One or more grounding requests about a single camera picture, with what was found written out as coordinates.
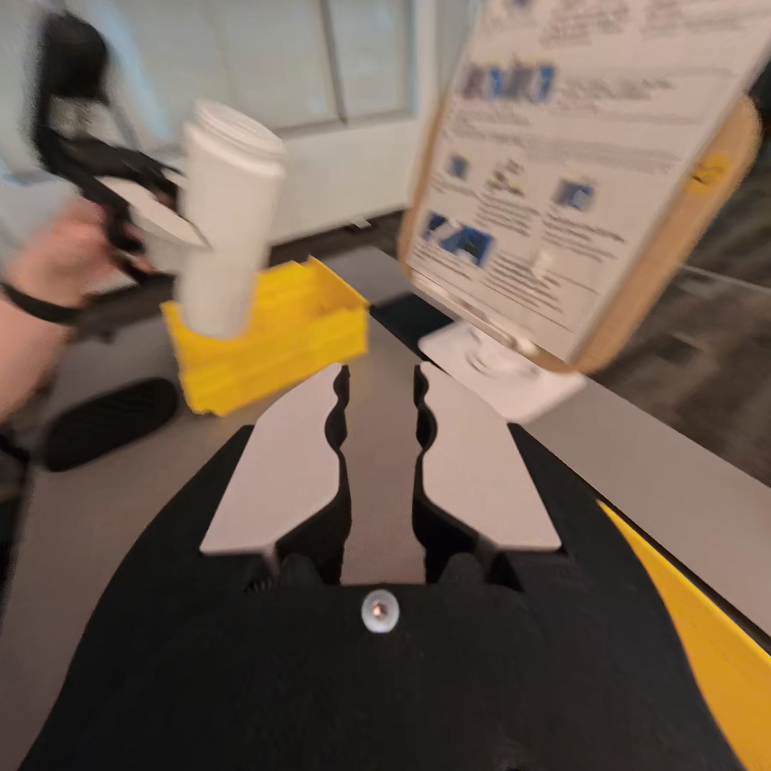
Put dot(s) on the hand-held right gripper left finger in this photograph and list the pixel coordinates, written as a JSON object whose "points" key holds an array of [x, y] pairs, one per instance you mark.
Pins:
{"points": [[277, 482]]}

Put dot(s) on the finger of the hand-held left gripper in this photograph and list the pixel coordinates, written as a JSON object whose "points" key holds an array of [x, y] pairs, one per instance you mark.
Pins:
{"points": [[156, 214], [159, 253]]}

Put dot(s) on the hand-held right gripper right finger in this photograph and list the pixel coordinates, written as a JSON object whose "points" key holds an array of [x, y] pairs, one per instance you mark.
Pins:
{"points": [[488, 482]]}

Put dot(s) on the white plastic bottle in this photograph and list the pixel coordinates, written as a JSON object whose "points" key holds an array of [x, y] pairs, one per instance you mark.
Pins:
{"points": [[223, 241]]}

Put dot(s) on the yellow plastic bin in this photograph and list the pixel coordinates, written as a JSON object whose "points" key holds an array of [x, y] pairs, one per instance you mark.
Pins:
{"points": [[723, 662], [289, 349]]}

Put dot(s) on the person's left hand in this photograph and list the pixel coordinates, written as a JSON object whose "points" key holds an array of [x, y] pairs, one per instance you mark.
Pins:
{"points": [[66, 259]]}

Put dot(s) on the white stand base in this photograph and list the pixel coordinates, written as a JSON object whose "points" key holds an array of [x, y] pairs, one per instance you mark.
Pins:
{"points": [[542, 391]]}

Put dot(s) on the small black floor device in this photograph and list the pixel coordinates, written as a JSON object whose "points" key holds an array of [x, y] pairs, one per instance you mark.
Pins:
{"points": [[360, 226]]}

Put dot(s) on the dark printed cloth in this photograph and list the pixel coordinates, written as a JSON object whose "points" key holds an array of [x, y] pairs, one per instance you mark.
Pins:
{"points": [[12, 512]]}

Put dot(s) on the printed instruction sheet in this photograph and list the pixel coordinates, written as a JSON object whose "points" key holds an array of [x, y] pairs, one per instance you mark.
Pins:
{"points": [[572, 120]]}

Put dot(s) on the window frame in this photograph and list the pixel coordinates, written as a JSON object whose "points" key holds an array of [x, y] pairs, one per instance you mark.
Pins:
{"points": [[334, 60]]}

